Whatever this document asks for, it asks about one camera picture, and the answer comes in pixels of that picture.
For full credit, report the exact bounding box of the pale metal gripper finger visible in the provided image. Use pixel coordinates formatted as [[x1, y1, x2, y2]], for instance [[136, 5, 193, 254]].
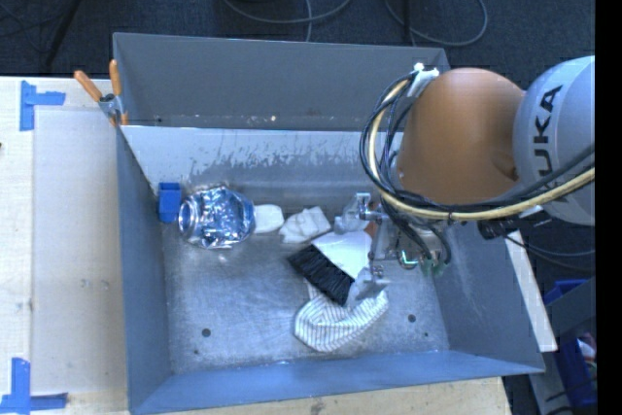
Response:
[[351, 262, 391, 302], [333, 191, 379, 235]]

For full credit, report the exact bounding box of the crumpled white cloth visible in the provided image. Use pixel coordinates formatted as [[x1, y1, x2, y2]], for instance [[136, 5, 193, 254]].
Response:
[[278, 205, 332, 245]]

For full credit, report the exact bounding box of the white striped cloth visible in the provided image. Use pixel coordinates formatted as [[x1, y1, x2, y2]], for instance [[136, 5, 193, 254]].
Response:
[[293, 280, 391, 354]]

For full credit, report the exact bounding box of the smooth white cloth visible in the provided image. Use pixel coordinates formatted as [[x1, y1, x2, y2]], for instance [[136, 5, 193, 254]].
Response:
[[252, 203, 286, 235]]

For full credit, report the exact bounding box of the crumpled clear plastic bottle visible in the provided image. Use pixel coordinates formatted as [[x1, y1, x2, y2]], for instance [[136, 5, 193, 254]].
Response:
[[177, 186, 258, 251]]

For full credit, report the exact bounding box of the grey metal bin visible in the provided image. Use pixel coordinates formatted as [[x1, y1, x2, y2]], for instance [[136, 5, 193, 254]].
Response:
[[111, 32, 547, 415]]

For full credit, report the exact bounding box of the blue plastic block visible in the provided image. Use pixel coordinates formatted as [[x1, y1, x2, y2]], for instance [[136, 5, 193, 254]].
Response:
[[156, 182, 183, 225]]

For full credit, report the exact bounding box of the pale wood flat board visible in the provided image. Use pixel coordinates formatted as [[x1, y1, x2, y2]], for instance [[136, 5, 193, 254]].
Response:
[[30, 104, 128, 396]]

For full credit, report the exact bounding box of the black brush with white handle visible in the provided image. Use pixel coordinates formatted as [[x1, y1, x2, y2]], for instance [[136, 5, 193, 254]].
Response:
[[287, 230, 375, 307]]

